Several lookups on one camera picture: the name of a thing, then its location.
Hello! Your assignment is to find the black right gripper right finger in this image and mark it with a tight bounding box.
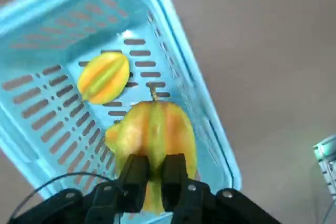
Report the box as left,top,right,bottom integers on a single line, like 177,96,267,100
160,153,283,224

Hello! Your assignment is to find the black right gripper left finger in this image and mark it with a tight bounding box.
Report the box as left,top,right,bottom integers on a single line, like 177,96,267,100
9,154,150,224

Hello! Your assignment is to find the blue plastic basket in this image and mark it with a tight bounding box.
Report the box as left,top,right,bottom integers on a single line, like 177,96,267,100
0,0,242,224

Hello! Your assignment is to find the thin black gripper wire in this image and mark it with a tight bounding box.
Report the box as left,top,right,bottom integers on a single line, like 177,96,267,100
9,172,127,221

